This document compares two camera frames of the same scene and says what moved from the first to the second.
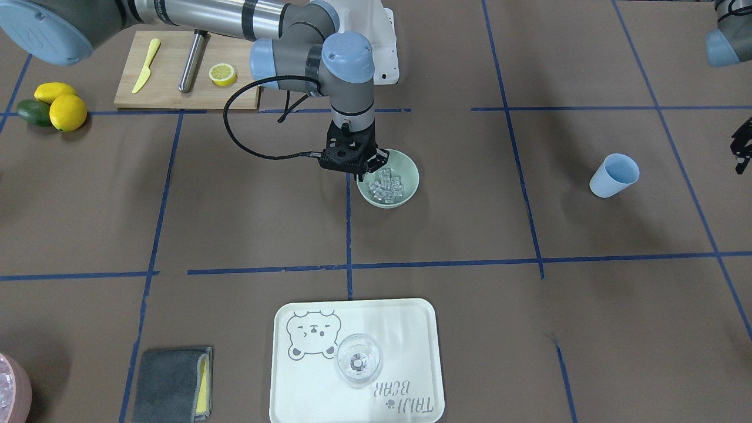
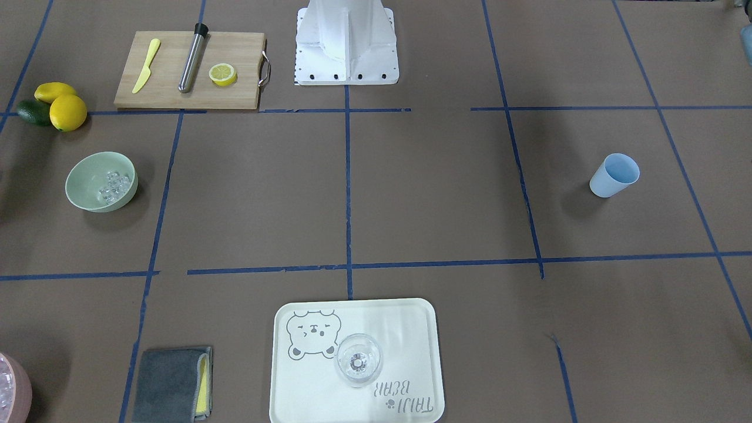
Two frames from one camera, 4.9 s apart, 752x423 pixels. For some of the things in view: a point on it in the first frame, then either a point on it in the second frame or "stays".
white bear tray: [305, 387] stays
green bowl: [392, 185] → [101, 182]
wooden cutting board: [160, 90] stays
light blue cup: [617, 172] stays
